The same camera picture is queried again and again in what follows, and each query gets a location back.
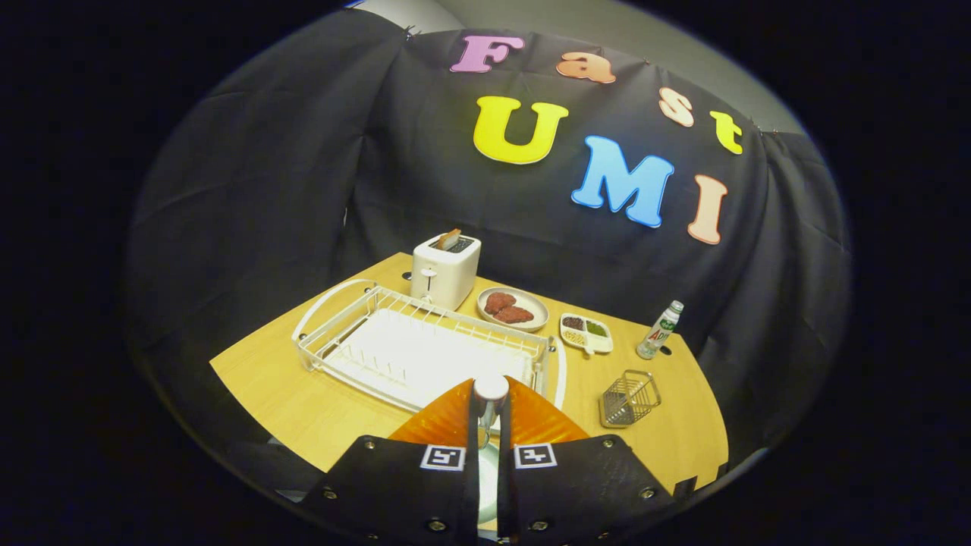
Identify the metal wire basket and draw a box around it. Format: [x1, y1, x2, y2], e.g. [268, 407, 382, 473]
[599, 369, 662, 429]

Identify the black backdrop cloth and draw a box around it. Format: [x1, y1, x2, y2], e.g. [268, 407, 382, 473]
[125, 8, 850, 486]

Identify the white divided condiment tray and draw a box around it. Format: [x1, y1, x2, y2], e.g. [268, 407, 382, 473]
[559, 312, 614, 356]

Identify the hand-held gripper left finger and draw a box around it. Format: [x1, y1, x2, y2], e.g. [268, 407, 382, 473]
[300, 378, 482, 543]

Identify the metal spoon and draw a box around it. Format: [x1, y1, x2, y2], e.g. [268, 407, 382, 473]
[473, 375, 511, 450]

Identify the small beige plate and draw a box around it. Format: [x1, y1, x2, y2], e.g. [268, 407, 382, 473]
[476, 287, 550, 334]

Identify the pale green plate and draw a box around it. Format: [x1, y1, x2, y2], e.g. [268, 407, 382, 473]
[478, 444, 501, 526]

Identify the white wire dish rack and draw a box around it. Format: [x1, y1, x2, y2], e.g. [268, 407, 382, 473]
[292, 278, 568, 414]

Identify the white toaster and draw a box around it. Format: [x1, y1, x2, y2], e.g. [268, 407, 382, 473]
[410, 233, 482, 312]

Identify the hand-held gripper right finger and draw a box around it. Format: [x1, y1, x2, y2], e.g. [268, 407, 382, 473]
[497, 376, 676, 543]

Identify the white drink bottle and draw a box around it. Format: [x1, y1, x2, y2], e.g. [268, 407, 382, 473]
[636, 300, 685, 360]

